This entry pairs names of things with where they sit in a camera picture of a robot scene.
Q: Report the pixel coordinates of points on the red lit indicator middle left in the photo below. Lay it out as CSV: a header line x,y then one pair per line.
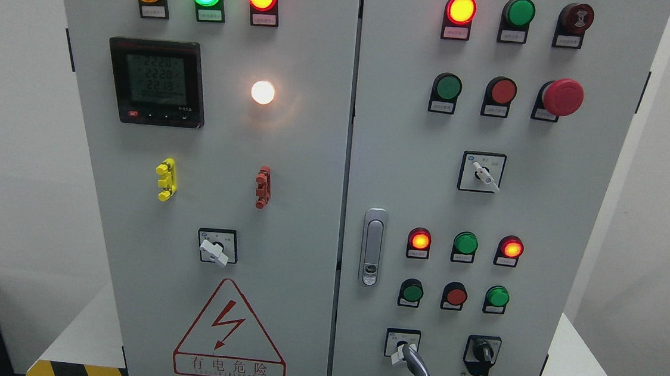
x,y
418,244

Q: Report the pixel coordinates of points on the red emergency stop mushroom button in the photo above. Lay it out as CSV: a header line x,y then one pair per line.
x,y
558,98

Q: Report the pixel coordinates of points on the left door white selector switch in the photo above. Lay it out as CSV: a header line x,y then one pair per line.
x,y
218,246

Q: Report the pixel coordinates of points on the silver cabinet door handle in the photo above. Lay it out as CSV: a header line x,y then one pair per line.
x,y
373,234

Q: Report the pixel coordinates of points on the green push button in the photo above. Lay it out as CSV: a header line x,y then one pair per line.
x,y
444,93
411,293
496,300

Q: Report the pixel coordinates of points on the red push button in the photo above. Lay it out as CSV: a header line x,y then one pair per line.
x,y
454,296
499,93

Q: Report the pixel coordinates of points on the grey cabinet door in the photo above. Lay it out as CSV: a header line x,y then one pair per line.
x,y
287,252
406,160

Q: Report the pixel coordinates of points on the right grey cabinet door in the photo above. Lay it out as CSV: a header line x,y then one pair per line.
x,y
406,160

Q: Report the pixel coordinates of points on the green push button upper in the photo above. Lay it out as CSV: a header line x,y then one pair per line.
x,y
444,93

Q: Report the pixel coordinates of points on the black digital power meter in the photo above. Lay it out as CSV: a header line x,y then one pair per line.
x,y
158,82

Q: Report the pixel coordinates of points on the red electrical hazard warning sign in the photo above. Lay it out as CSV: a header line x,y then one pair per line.
x,y
227,339

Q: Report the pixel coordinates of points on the dark red buzzer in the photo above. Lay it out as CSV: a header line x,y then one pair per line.
x,y
573,21

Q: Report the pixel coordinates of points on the lower white selector switch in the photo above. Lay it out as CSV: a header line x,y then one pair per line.
x,y
395,339

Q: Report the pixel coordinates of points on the red indicator light left door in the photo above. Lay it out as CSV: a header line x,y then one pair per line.
x,y
264,13

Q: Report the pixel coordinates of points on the red push button lower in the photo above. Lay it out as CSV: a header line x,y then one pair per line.
x,y
454,296

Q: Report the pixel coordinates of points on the red push button upper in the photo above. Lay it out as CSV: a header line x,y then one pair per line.
x,y
499,93

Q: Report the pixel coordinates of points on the black knob selector switch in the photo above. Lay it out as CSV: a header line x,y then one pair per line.
x,y
481,353

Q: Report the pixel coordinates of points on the white platform with hazard stripes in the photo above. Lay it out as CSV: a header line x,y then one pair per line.
x,y
91,346

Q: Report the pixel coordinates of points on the green indicator light right top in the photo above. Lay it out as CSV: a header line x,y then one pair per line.
x,y
516,18

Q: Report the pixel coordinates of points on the red indicator light right top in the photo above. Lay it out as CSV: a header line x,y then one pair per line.
x,y
457,19

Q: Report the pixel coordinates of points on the green indicator middle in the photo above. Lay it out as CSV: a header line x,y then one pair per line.
x,y
464,247

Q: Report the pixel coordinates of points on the red terminal connector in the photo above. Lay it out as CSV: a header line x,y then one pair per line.
x,y
262,191

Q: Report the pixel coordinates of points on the green push button lower left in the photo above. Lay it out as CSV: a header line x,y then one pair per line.
x,y
411,293

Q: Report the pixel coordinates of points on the white glowing indicator light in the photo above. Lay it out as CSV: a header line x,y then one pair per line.
x,y
263,92

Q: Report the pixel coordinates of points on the left grey cabinet door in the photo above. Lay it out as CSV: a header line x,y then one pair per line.
x,y
287,252

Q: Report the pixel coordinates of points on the yellow terminal connector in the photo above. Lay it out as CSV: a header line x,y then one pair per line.
x,y
167,180

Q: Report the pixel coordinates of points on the upper right white selector switch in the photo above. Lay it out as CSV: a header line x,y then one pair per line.
x,y
481,172

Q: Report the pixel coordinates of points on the red lit indicator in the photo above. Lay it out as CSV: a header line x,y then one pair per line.
x,y
418,244
508,251

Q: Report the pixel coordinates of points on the red lit indicator middle right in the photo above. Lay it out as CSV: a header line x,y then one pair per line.
x,y
508,251

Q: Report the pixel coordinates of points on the green push button lower right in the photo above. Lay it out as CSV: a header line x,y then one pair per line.
x,y
496,300

